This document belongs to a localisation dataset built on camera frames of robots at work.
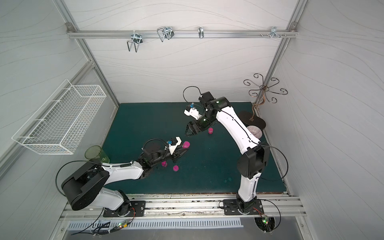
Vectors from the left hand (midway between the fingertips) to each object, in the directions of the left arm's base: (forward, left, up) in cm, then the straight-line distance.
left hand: (187, 146), depth 79 cm
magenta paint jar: (+18, -14, -11) cm, 25 cm away
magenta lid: (-6, +7, -15) cm, 18 cm away
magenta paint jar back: (0, 0, +2) cm, 2 cm away
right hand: (+5, -2, +7) cm, 9 cm away
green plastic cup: (-1, +52, -5) cm, 52 cm away
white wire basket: (+1, +59, +16) cm, 61 cm away
